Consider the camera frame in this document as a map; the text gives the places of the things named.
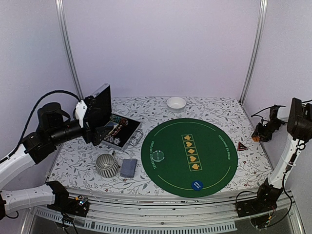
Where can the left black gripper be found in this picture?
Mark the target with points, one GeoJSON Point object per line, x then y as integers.
{"type": "Point", "coordinates": [95, 138]}

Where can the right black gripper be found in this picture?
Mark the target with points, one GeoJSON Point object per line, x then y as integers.
{"type": "Point", "coordinates": [259, 131]}

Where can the clear acrylic dealer button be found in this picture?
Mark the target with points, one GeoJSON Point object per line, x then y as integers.
{"type": "Point", "coordinates": [158, 156]}

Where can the blue small blind button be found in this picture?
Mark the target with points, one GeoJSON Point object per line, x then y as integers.
{"type": "Point", "coordinates": [197, 185]}

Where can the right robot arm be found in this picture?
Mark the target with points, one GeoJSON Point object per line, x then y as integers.
{"type": "Point", "coordinates": [299, 128]}

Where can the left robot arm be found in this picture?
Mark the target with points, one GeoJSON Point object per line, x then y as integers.
{"type": "Point", "coordinates": [55, 127]}

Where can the card deck in case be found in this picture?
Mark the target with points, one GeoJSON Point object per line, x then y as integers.
{"type": "Point", "coordinates": [110, 126]}

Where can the poker chips front row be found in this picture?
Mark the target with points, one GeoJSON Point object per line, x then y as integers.
{"type": "Point", "coordinates": [112, 140]}

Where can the poker chips row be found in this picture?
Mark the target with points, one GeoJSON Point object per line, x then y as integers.
{"type": "Point", "coordinates": [112, 140]}
{"type": "Point", "coordinates": [119, 120]}

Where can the poker chips back row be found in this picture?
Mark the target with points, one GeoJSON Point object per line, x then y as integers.
{"type": "Point", "coordinates": [119, 120]}

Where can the aluminium poker chip case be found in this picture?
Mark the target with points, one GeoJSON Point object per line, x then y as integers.
{"type": "Point", "coordinates": [119, 126]}

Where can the red black triangle button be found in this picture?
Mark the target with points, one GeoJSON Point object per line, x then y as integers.
{"type": "Point", "coordinates": [241, 147]}

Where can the striped ceramic mug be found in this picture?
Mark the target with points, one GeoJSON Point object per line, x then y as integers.
{"type": "Point", "coordinates": [107, 165]}

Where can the blue playing card deck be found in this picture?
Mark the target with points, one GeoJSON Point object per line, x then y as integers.
{"type": "Point", "coordinates": [128, 168]}

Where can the round green poker mat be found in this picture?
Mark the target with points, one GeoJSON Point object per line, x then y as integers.
{"type": "Point", "coordinates": [194, 150]}

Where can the white ceramic bowl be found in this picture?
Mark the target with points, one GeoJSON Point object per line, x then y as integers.
{"type": "Point", "coordinates": [176, 103]}

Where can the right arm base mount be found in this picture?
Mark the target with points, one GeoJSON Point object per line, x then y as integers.
{"type": "Point", "coordinates": [254, 206]}

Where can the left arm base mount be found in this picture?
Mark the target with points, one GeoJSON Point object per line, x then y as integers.
{"type": "Point", "coordinates": [78, 206]}

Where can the right aluminium frame post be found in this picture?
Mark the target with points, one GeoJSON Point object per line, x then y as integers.
{"type": "Point", "coordinates": [256, 44]}

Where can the aluminium frame post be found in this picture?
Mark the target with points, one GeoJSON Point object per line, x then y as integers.
{"type": "Point", "coordinates": [256, 44]}
{"type": "Point", "coordinates": [67, 46]}

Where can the left aluminium frame post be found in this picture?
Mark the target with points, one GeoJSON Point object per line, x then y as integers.
{"type": "Point", "coordinates": [67, 46]}

